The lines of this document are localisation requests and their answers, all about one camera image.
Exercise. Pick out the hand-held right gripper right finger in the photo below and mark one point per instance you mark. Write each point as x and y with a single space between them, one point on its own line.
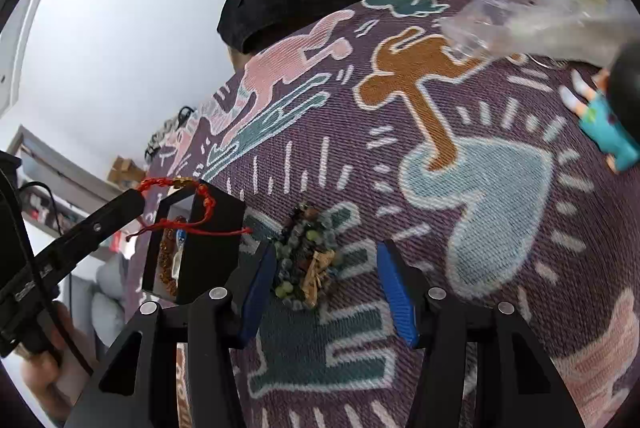
397 298

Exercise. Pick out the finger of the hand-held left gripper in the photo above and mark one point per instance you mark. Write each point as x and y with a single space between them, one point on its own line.
95 228

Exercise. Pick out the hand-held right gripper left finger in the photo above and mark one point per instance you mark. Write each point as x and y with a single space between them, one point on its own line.
257 293

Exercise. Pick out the black jewelry box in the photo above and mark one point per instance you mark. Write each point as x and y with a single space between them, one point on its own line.
215 253

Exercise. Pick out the gold charm ornament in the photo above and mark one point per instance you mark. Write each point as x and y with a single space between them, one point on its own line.
320 270

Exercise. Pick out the white cloth pouch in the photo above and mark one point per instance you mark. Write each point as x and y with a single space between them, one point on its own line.
176 264

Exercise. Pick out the person's left hand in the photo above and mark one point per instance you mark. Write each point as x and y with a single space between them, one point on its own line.
45 383

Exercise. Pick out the cardboard box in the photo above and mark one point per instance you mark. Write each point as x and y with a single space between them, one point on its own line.
122 168

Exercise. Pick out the grey side door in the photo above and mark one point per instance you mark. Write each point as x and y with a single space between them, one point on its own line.
65 168

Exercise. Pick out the printed purple blanket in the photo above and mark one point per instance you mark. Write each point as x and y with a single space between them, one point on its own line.
350 188

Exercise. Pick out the black shoe rack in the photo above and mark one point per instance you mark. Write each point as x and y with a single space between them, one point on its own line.
167 128

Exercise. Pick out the doll figurine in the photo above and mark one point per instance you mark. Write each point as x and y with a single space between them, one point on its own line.
610 123

